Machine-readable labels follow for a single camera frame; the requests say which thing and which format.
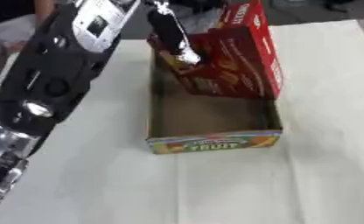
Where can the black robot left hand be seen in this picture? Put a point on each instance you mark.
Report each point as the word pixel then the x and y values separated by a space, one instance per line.
pixel 168 32

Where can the red cardboard package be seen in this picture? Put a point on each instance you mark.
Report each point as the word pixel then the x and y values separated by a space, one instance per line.
pixel 241 58

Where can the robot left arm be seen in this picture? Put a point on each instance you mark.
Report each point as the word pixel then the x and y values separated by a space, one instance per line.
pixel 52 70

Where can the tan cardboard box printed front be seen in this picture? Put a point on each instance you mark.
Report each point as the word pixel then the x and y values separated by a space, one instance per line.
pixel 210 116

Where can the person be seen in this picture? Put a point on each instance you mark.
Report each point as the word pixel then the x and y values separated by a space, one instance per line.
pixel 9 17

